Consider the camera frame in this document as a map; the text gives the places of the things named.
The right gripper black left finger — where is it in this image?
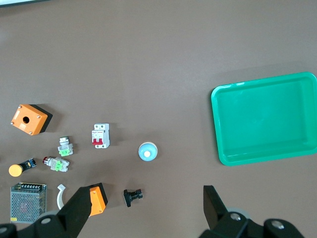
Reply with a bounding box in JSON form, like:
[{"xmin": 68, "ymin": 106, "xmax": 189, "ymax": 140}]
[{"xmin": 17, "ymin": 185, "xmax": 93, "ymax": 238}]

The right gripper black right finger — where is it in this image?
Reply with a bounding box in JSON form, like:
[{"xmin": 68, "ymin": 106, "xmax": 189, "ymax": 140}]
[{"xmin": 200, "ymin": 185, "xmax": 305, "ymax": 238}]

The white circuit breaker red switch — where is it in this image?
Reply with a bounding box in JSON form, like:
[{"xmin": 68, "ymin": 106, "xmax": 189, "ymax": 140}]
[{"xmin": 91, "ymin": 123, "xmax": 110, "ymax": 149}]

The small white curved clamp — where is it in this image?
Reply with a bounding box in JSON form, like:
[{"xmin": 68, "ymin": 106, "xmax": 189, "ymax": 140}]
[{"xmin": 56, "ymin": 183, "xmax": 67, "ymax": 211}]

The metal mesh power supply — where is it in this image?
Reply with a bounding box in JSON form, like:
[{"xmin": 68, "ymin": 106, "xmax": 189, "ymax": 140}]
[{"xmin": 10, "ymin": 182, "xmax": 47, "ymax": 224}]

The yellow mushroom push button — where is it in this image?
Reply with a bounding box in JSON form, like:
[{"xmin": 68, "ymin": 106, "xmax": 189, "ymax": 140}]
[{"xmin": 8, "ymin": 158, "xmax": 37, "ymax": 178}]

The blue and white dome buzzer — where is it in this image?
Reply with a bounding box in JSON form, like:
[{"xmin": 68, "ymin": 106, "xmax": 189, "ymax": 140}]
[{"xmin": 138, "ymin": 141, "xmax": 159, "ymax": 162}]

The green plastic tray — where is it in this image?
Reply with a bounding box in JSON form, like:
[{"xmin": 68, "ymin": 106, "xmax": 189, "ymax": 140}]
[{"xmin": 211, "ymin": 71, "xmax": 317, "ymax": 167}]

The orange button enclosure box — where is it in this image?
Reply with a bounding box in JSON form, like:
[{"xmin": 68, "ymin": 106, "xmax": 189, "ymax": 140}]
[
  {"xmin": 10, "ymin": 104, "xmax": 53, "ymax": 136},
  {"xmin": 88, "ymin": 182, "xmax": 109, "ymax": 218}
]

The red indicator lamp switch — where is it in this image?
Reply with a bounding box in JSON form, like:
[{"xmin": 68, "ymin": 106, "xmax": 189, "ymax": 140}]
[{"xmin": 42, "ymin": 156, "xmax": 70, "ymax": 173}]

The green push button switch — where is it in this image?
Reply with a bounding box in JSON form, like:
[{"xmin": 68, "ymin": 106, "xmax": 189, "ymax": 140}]
[{"xmin": 57, "ymin": 135, "xmax": 74, "ymax": 157}]

